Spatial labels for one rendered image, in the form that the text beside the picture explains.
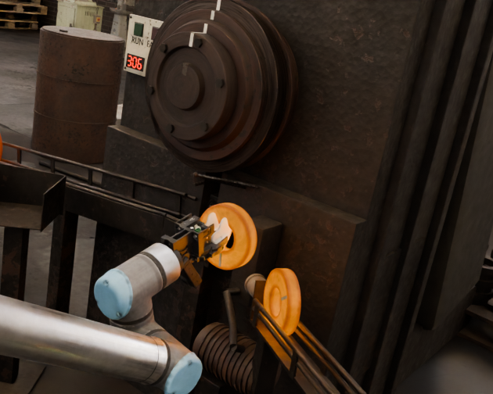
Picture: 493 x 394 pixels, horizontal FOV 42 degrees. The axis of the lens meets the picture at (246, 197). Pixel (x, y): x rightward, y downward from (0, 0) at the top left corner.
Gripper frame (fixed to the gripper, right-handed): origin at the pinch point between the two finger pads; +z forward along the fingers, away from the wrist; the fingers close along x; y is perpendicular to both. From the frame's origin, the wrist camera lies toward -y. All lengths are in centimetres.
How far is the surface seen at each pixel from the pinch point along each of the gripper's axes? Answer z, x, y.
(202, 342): -6.0, 3.9, -33.8
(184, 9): 31, 41, 38
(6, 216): -11, 80, -23
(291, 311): -3.3, -21.4, -11.5
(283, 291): -1.0, -17.4, -9.4
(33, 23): 563, 927, -242
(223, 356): -6.0, -3.3, -34.3
